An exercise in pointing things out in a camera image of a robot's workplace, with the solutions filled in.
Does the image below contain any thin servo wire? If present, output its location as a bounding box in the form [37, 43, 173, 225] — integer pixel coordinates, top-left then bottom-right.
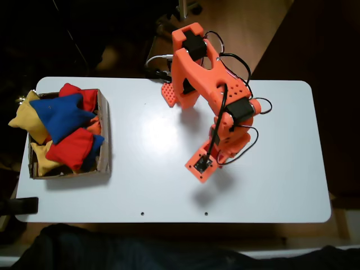
[251, 97, 273, 115]
[204, 30, 225, 55]
[224, 126, 259, 167]

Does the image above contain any red bean bag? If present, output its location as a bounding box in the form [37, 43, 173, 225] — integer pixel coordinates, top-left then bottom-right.
[44, 127, 95, 173]
[58, 83, 99, 113]

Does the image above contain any yellow bean bag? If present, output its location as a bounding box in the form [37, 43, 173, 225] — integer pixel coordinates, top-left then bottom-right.
[30, 139, 61, 177]
[7, 89, 53, 144]

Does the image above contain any orange camera mount with module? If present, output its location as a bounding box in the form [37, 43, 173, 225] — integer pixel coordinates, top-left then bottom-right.
[184, 140, 219, 184]

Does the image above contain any thick black cable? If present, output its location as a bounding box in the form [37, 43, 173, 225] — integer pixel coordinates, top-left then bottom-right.
[218, 52, 253, 89]

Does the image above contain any black table clamp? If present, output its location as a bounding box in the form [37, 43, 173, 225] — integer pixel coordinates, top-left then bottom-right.
[145, 66, 172, 84]

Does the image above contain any light wooden furniture leg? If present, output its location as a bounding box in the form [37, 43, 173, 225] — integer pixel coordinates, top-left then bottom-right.
[327, 192, 354, 248]

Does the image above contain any person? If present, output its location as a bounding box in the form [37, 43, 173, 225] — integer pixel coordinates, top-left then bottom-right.
[11, 223, 360, 270]

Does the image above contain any black clamp block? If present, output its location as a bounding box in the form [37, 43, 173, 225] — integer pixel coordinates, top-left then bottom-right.
[0, 196, 39, 216]

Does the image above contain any cardboard box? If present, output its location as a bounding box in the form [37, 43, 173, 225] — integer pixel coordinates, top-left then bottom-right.
[27, 88, 113, 180]

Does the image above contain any white usb cable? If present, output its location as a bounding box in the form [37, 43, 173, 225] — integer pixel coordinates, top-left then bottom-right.
[145, 53, 174, 71]

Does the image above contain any large blue bean bag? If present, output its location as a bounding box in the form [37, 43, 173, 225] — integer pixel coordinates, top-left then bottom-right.
[29, 93, 96, 146]

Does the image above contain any orange bean bag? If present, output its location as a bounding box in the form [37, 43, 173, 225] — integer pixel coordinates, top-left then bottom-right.
[85, 115, 102, 136]

